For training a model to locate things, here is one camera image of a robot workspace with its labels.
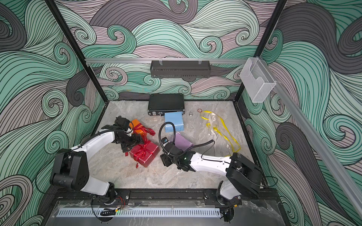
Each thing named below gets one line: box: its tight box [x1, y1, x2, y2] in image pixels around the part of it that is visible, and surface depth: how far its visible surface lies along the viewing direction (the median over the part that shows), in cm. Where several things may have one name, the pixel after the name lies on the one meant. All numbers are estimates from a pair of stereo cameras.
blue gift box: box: [164, 111, 184, 133], surface depth 103 cm
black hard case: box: [147, 93, 186, 117], surface depth 117 cm
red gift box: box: [129, 140, 160, 168], surface depth 85 cm
